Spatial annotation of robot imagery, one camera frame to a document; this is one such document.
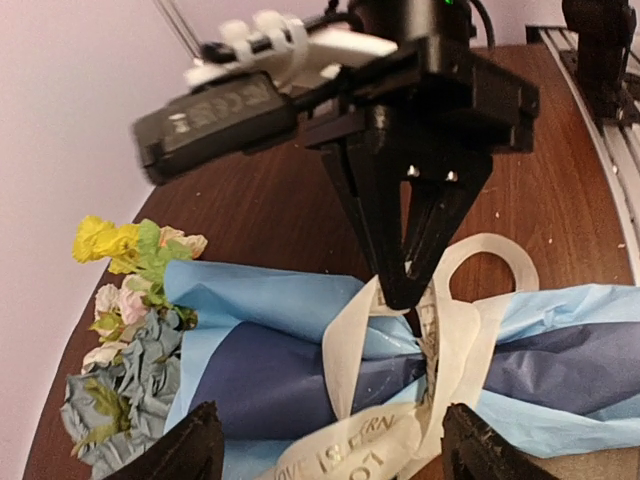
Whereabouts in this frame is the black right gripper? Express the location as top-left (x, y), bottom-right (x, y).
top-left (320, 1), bottom-right (539, 310)

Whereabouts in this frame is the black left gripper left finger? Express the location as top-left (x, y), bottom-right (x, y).
top-left (108, 402), bottom-right (225, 480)

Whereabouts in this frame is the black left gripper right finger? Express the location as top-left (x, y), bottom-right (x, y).
top-left (442, 403), bottom-right (556, 480)

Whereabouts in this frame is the cream printed ribbon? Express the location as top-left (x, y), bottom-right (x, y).
top-left (261, 233), bottom-right (539, 479)

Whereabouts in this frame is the blue wrapping paper sheet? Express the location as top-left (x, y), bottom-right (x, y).
top-left (165, 261), bottom-right (639, 479)

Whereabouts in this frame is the pink fake flower stem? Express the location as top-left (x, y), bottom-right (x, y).
top-left (89, 274), bottom-right (198, 343)

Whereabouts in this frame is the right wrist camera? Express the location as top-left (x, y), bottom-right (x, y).
top-left (132, 10), bottom-right (397, 186)

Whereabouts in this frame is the front aluminium rail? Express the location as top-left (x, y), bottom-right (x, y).
top-left (524, 22), bottom-right (640, 231)

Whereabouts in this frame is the right aluminium corner post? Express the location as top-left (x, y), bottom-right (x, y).
top-left (153, 0), bottom-right (202, 60)

